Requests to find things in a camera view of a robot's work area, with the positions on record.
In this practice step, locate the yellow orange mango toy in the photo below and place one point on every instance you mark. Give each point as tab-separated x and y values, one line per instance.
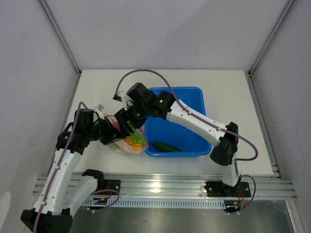
137	148

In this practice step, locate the aluminium frame post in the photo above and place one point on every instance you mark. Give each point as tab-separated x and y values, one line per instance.
280	22
59	35

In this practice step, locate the white cauliflower toy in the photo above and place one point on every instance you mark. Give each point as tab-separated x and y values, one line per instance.
113	146

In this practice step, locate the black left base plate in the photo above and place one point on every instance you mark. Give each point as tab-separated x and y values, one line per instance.
112	184

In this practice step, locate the right aluminium frame post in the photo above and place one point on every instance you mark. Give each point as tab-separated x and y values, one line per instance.
280	22

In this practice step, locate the clear zip top bag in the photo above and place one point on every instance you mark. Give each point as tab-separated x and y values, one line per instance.
125	147

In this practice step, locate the left aluminium frame post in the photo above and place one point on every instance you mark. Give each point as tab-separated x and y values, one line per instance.
59	35

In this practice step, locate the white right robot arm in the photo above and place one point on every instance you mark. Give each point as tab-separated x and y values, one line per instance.
222	137

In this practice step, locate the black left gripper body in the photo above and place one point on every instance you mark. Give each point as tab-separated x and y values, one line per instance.
102	131

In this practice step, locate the blue plastic bin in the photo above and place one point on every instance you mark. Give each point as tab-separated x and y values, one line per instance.
190	144

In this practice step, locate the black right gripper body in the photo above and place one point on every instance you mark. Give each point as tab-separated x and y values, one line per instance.
137	114

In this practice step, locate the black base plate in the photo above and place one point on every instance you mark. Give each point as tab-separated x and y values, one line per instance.
112	184
219	189

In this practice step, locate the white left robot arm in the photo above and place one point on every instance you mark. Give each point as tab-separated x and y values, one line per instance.
54	210

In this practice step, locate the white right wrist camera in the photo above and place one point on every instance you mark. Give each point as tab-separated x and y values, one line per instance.
122	97

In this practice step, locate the green grapes toy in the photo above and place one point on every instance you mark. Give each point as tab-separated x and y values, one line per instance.
136	139

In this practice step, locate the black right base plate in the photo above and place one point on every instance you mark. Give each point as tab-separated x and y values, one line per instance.
219	189

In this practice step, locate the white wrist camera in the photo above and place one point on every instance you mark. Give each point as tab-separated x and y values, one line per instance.
99	109
122	97

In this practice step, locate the dark green cucumber toy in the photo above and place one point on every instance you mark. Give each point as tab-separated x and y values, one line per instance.
163	147

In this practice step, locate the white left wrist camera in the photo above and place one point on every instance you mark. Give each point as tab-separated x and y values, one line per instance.
99	109

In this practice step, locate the white slotted cable duct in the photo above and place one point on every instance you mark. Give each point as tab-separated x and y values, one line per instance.
170	203

